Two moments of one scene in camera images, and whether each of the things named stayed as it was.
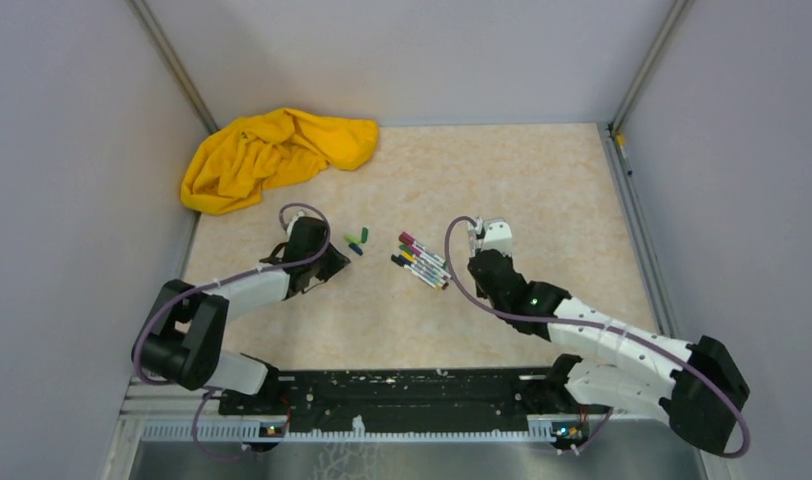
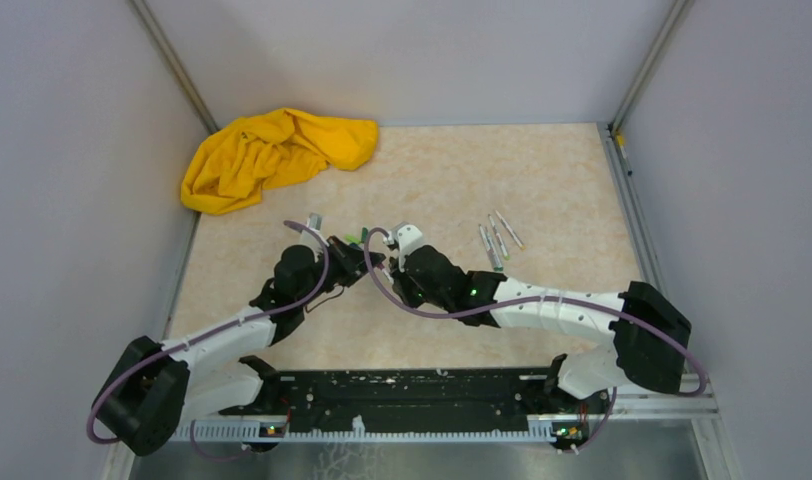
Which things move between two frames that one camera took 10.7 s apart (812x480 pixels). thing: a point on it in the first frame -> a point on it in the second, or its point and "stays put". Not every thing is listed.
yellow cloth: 228,168 stays put
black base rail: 413,396 stays put
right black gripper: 480,292 -> 400,283
